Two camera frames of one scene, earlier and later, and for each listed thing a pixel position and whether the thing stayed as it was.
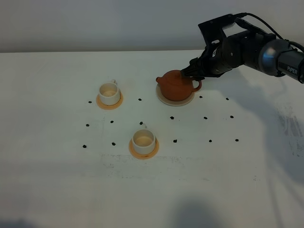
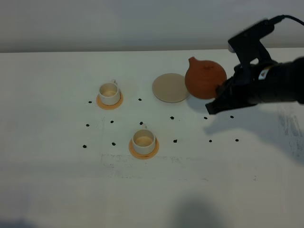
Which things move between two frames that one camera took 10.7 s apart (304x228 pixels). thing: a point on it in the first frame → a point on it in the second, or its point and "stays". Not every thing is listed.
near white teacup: x=143 y=140 stays
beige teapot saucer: x=169 y=102 → x=170 y=87
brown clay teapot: x=175 y=86 → x=202 y=78
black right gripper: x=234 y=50 → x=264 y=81
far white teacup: x=109 y=93 stays
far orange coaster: x=111 y=107 stays
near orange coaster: x=143 y=156 stays
